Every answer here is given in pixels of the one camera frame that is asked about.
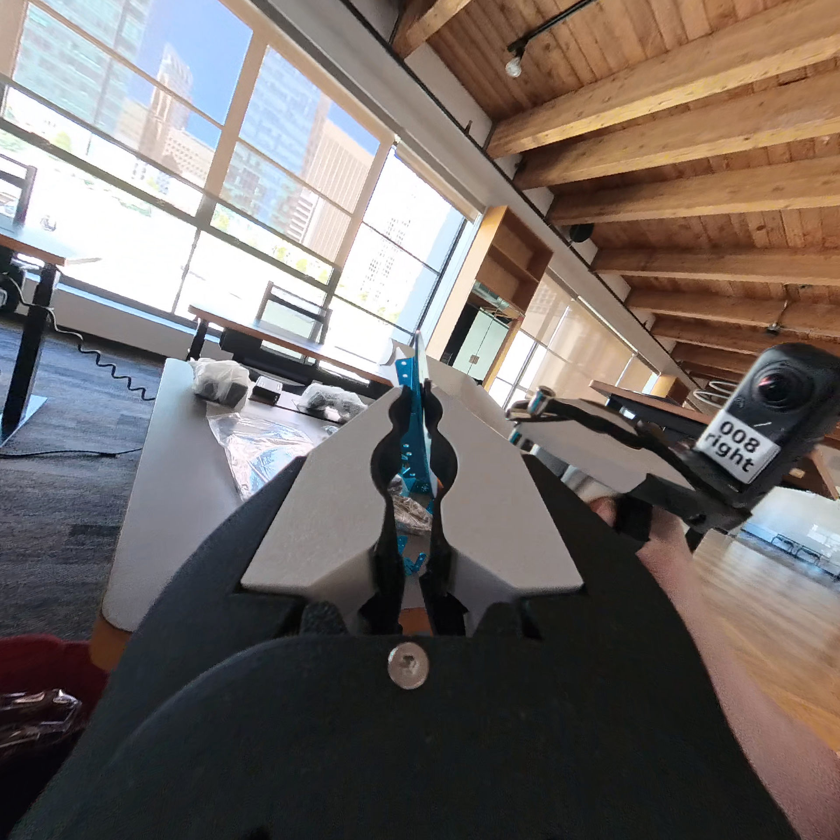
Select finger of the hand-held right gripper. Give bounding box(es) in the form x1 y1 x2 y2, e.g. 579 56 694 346
508 419 695 501
507 397 672 454

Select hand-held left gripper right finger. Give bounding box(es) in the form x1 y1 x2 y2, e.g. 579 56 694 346
420 379 586 636

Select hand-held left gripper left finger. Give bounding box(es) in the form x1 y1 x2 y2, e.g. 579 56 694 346
239 384 404 636

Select small metal socket wrench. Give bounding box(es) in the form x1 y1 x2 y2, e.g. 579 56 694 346
507 387 559 421

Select blue perforated metal bracket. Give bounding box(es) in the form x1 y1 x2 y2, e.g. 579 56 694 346
392 356 424 460

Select blue round metal plate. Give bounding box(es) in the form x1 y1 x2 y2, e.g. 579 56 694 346
412 330 437 487

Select person's right forearm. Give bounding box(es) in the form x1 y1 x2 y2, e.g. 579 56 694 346
646 577 840 840

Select grey desk with wooden edge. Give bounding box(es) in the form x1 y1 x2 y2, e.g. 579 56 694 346
88 357 519 672

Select person's right hand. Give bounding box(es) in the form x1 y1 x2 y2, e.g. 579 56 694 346
589 497 708 593

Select clear plastic bag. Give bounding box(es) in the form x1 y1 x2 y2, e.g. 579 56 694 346
206 403 322 503

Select window with roller blinds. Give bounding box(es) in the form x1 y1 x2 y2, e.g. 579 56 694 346
489 276 664 408

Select crinkled silver plastic bag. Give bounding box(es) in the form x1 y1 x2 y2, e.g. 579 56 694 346
387 476 435 534

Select small blue metal parts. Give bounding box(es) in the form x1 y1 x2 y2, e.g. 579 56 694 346
392 532 431 578

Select plastic bag with dark parts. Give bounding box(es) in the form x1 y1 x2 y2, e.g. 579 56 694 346
298 382 368 424

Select white wrapped dark part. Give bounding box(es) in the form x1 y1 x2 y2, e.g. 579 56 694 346
190 357 252 404

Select wooden shelf unit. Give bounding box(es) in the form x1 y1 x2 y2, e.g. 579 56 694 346
427 205 554 391

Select long grey table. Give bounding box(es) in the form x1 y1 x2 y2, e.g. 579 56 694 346
187 304 398 388

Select wooden chair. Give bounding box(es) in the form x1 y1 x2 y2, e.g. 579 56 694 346
0 154 37 224
257 281 333 342

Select red cloth item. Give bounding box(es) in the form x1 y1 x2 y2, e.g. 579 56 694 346
0 633 109 723

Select dark shiny plastic bag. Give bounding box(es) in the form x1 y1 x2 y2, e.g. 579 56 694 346
0 688 85 769

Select large clear glass window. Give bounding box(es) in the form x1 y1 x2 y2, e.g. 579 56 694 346
0 0 483 349

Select table with black leg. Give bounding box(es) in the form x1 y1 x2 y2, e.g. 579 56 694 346
0 217 102 447

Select black coiled cable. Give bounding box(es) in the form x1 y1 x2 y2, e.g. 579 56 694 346
52 325 158 403

